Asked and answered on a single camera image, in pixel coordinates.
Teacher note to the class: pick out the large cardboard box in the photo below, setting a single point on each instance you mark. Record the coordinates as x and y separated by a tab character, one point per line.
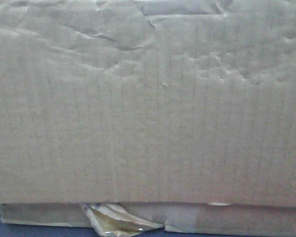
133	115

